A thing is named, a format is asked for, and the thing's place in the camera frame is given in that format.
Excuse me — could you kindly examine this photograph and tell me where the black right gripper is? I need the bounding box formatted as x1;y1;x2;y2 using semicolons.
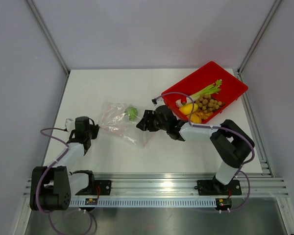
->
137;110;169;132

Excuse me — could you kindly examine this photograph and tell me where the clear zip top bag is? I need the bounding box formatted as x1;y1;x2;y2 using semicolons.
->
97;101;154;148

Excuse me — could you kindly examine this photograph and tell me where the yellow fake mango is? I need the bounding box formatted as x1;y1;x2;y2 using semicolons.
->
179;103;198;116

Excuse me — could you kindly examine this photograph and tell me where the red fake chili pepper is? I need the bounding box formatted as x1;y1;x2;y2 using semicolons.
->
181;96;187;105

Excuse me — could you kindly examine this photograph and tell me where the orange fake tangerine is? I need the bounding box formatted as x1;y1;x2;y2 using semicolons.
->
187;114;202;124

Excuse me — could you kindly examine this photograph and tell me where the fake brown grape bunch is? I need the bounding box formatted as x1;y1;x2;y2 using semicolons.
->
195;94;225;113

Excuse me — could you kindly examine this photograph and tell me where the fake green onion stalk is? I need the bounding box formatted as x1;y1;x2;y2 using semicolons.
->
175;79;222;108

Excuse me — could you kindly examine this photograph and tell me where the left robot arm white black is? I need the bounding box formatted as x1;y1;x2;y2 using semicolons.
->
29;116;100;214

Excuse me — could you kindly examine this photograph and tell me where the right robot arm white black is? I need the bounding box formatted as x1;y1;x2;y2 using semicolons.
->
136;105;255;196

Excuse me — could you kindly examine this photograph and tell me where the green fake lime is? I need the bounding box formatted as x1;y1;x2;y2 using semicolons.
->
124;106;138;121

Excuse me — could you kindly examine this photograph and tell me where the red plastic tray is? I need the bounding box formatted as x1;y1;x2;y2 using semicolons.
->
162;61;248;124

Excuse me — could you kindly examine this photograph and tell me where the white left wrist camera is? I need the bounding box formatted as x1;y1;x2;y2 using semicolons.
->
65;118;75;132

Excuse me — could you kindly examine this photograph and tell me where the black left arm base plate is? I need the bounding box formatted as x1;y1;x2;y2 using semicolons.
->
86;180;112;196

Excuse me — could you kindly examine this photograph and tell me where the white slotted cable duct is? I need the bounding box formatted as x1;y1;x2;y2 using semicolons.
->
69;197;217;208

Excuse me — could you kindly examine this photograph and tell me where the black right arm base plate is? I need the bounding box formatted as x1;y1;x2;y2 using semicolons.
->
194;180;242;196

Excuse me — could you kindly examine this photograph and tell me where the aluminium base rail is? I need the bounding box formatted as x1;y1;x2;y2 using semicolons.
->
23;172;289;196

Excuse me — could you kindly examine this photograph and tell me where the aluminium frame post left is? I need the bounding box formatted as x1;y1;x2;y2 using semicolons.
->
25;0;71;78

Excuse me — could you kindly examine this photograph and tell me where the aluminium frame post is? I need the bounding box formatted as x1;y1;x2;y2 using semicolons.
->
25;0;71;78
237;0;284;76

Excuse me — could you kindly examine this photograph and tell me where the aluminium frame post right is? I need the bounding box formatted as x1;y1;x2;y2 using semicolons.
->
237;0;284;76

